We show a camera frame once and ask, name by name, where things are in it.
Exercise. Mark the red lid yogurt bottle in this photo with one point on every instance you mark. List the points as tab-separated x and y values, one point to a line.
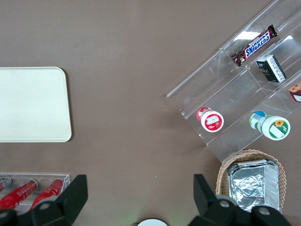
211	120

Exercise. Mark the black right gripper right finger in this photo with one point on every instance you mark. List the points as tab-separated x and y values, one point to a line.
204	200

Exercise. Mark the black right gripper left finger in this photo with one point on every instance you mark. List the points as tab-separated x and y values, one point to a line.
70	197

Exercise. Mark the chocolate chip cookie box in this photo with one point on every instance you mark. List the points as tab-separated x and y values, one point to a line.
296	90

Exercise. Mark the Snickers chocolate bar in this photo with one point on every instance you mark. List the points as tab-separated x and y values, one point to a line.
256	46

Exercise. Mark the green lid yogurt bottle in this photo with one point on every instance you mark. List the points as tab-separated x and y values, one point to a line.
274	127

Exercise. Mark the clear acrylic stepped display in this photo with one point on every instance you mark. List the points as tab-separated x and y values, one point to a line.
225	89

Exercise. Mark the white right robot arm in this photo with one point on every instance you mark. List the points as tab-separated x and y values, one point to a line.
152	222

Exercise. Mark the light wicker basket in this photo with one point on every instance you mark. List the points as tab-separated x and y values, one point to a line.
222	179

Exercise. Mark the clear acrylic bottle rack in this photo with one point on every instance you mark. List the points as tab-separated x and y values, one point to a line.
47	177

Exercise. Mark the aluminium foil container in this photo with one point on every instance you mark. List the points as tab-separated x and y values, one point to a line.
251	186

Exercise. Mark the beige plastic tray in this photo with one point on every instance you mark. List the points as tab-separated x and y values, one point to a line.
33	103

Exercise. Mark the small black carton box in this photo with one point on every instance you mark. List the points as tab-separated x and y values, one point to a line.
270	68

